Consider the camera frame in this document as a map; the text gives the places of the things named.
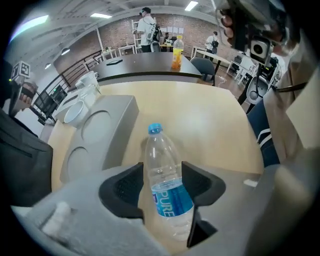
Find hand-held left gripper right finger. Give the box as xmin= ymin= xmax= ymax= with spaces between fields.
xmin=181 ymin=161 xmax=227 ymax=249

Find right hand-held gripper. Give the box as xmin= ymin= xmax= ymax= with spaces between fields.
xmin=214 ymin=0 xmax=292 ymax=76

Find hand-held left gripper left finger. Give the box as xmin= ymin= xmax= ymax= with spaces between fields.
xmin=98 ymin=161 xmax=145 ymax=219

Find clear blue-capped water bottle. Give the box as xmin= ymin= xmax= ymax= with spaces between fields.
xmin=144 ymin=122 xmax=195 ymax=242

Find orange juice bottle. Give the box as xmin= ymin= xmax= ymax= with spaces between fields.
xmin=171 ymin=35 xmax=185 ymax=70

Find person's right hand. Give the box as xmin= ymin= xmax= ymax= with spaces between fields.
xmin=220 ymin=8 xmax=236 ymax=47

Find white desk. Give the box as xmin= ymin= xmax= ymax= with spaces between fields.
xmin=229 ymin=54 xmax=260 ymax=85

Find long white table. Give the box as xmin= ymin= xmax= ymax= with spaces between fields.
xmin=190 ymin=45 xmax=238 ymax=76

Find rectangular ceiling light panel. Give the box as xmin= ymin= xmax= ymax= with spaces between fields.
xmin=184 ymin=0 xmax=199 ymax=12
xmin=11 ymin=14 xmax=50 ymax=41
xmin=89 ymin=12 xmax=113 ymax=20

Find white shell chair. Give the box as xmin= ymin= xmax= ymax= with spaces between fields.
xmin=237 ymin=74 xmax=270 ymax=106

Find blue-grey office chair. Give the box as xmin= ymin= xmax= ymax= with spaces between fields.
xmin=189 ymin=56 xmax=217 ymax=87

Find grey tray with round recesses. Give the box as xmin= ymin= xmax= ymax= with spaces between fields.
xmin=59 ymin=94 xmax=140 ymax=185

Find person's navy striped trousers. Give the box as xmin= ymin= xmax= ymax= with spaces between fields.
xmin=246 ymin=99 xmax=281 ymax=169

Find white bowl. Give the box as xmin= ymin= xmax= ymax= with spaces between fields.
xmin=63 ymin=99 xmax=86 ymax=125

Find person's beige jacket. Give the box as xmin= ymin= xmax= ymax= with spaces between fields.
xmin=261 ymin=29 xmax=320 ymax=165

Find dark brown table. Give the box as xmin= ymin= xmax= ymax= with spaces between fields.
xmin=95 ymin=51 xmax=203 ymax=82

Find white shelf unit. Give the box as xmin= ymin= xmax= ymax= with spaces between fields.
xmin=130 ymin=19 xmax=144 ymax=55

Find stack of white cups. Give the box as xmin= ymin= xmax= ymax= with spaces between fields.
xmin=74 ymin=70 xmax=101 ymax=109

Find black mesh office chair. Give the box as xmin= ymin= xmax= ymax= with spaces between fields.
xmin=31 ymin=84 xmax=69 ymax=125

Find small white table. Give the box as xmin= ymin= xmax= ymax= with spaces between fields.
xmin=100 ymin=43 xmax=137 ymax=61

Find black metal railing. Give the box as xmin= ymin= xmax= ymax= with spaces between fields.
xmin=52 ymin=50 xmax=104 ymax=92

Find white fisheye camera box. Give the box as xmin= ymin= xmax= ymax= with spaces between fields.
xmin=249 ymin=35 xmax=274 ymax=64

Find white papers on wall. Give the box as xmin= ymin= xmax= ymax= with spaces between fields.
xmin=164 ymin=25 xmax=185 ymax=34

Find black strap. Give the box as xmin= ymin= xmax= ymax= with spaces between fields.
xmin=274 ymin=81 xmax=308 ymax=93

